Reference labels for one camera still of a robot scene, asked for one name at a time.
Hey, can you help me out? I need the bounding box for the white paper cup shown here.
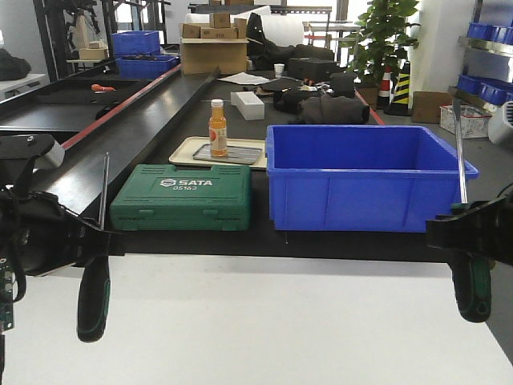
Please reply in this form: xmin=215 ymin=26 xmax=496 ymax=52
xmin=274 ymin=63 xmax=285 ymax=79

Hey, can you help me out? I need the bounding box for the orange juice bottle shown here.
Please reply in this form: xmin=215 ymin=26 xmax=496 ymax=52
xmin=208 ymin=99 xmax=228 ymax=157

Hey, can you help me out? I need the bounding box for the large blue plastic bin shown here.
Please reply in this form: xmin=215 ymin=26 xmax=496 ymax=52
xmin=265 ymin=124 xmax=460 ymax=233

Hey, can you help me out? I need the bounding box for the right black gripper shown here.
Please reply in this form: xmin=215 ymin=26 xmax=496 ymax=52
xmin=426 ymin=192 xmax=512 ymax=266

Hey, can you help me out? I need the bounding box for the large cardboard box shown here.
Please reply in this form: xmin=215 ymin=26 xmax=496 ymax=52
xmin=180 ymin=38 xmax=248 ymax=75

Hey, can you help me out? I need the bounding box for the potted green plant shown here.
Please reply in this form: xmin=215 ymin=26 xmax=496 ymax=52
xmin=339 ymin=0 xmax=419 ymax=86

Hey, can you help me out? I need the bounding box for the yellow-black traffic cone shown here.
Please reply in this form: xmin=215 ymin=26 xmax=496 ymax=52
xmin=384 ymin=61 xmax=410 ymax=116

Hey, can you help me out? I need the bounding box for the small grey metal tray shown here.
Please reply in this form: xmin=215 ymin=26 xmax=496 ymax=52
xmin=192 ymin=144 xmax=262 ymax=165

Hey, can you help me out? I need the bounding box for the brown cardboard box on floor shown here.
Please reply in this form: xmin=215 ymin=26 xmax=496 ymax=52
xmin=411 ymin=91 xmax=452 ymax=124

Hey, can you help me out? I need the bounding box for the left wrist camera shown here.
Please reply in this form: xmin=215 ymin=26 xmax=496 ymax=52
xmin=1 ymin=134 xmax=65 ymax=169

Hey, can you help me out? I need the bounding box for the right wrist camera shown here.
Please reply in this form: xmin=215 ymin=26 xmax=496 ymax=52
xmin=488 ymin=101 xmax=513 ymax=148

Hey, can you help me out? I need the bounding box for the dark folded cloth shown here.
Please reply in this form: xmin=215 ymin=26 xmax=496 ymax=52
xmin=297 ymin=95 xmax=370 ymax=124

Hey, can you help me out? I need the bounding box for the blue crate on conveyor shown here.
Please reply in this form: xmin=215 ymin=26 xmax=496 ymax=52
xmin=115 ymin=55 xmax=180 ymax=79

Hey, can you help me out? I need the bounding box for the green SATA tool case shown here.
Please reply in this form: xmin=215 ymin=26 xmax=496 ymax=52
xmin=110 ymin=164 xmax=252 ymax=231

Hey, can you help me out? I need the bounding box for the beige plastic tray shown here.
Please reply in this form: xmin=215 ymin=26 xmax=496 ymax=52
xmin=168 ymin=136 xmax=267 ymax=170

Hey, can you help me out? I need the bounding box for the green-black cross screwdriver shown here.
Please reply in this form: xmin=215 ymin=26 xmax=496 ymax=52
xmin=76 ymin=152 xmax=112 ymax=343

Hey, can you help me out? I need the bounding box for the white rectangular box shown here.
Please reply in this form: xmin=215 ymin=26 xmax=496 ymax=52
xmin=230 ymin=91 xmax=265 ymax=120

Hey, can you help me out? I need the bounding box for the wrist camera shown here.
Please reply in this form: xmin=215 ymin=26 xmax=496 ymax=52
xmin=488 ymin=101 xmax=513 ymax=148
xmin=1 ymin=134 xmax=65 ymax=169

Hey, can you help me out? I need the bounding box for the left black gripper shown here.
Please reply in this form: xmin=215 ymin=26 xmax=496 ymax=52
xmin=1 ymin=191 xmax=124 ymax=276

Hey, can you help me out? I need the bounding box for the white wire basket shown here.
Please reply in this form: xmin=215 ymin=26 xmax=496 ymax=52
xmin=439 ymin=105 xmax=491 ymax=139

